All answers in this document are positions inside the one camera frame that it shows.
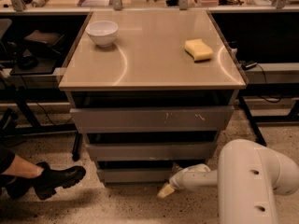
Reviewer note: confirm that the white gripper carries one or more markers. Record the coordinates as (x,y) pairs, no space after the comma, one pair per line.
(177,181)

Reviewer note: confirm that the grey bottom drawer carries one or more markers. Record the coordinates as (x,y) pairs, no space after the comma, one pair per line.
(131,176)

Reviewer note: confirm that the grey drawer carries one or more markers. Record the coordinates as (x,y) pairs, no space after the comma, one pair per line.
(151,119)
(151,151)
(131,176)

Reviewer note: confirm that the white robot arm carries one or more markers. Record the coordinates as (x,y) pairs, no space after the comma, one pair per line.
(248,178)

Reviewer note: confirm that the grey middle drawer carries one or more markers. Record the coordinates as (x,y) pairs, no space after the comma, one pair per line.
(151,151)

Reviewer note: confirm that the grey top drawer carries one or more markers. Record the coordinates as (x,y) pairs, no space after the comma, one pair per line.
(151,119)

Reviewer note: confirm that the grey drawer cabinet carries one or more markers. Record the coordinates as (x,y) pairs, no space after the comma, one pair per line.
(148,66)

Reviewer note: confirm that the black table leg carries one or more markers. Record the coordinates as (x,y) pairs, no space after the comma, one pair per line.
(253,124)

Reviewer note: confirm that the black leather boot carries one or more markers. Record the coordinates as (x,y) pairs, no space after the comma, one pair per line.
(45,184)

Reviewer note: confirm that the yellow sponge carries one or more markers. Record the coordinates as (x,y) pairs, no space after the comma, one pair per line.
(198,50)

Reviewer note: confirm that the person's lower leg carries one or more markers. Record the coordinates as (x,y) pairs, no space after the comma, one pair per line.
(12,164)

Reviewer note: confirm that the black power adapter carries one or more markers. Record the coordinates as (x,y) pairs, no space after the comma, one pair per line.
(248,65)

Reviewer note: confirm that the white ceramic bowl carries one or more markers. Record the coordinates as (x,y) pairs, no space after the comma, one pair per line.
(102,33)

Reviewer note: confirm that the dark box on shelf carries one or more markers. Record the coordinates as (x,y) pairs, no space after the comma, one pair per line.
(42,44)

